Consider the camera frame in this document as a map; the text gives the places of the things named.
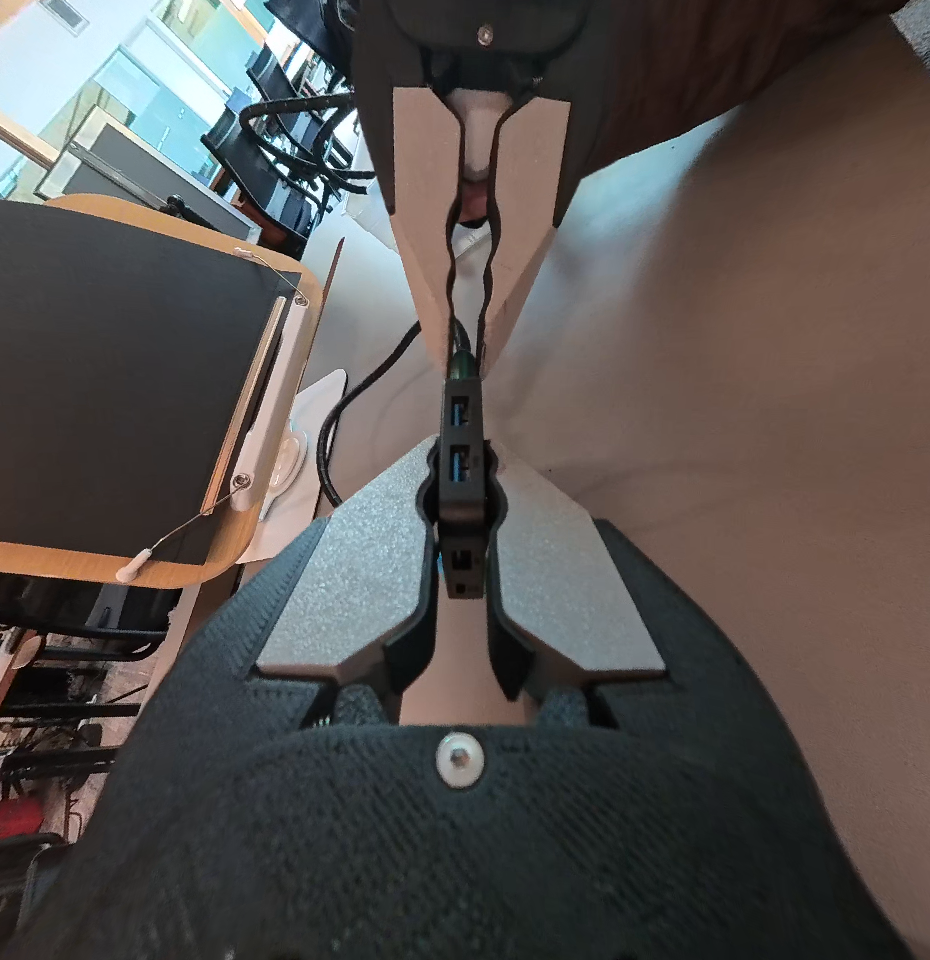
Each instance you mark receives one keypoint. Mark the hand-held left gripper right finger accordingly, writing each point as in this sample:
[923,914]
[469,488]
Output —
[570,592]

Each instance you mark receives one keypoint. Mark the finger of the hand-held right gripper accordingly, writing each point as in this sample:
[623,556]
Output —
[423,210]
[532,202]

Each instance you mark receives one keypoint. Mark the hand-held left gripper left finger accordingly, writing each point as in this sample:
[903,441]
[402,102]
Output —
[360,577]

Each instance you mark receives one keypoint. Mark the dark grey USB hub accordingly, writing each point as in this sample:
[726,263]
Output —
[462,517]

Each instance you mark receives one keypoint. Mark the group of black office chairs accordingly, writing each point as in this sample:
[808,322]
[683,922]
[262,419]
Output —
[277,150]

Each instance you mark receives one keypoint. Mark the silver computer monitor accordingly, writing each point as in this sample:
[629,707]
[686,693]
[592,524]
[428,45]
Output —
[119,360]

